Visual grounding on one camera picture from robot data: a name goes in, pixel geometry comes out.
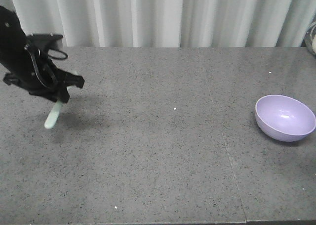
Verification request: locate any white round object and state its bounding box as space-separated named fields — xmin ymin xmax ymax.
xmin=304 ymin=21 xmax=316 ymax=56

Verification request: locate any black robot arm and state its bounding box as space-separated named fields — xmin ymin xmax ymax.
xmin=0 ymin=6 xmax=84 ymax=103

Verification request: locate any mint green plastic spoon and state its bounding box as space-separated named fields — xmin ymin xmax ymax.
xmin=44 ymin=100 xmax=64 ymax=130

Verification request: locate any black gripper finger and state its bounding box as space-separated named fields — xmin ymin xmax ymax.
xmin=48 ymin=85 xmax=70 ymax=103
xmin=57 ymin=70 xmax=85 ymax=89

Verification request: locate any purple plastic bowl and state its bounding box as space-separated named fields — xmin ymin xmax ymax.
xmin=255 ymin=94 xmax=316 ymax=142

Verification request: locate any white pleated curtain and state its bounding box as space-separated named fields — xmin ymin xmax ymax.
xmin=0 ymin=0 xmax=316 ymax=47

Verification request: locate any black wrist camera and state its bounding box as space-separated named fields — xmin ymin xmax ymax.
xmin=27 ymin=33 xmax=63 ymax=52

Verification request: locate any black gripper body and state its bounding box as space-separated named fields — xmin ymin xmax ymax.
xmin=2 ymin=50 xmax=59 ymax=99

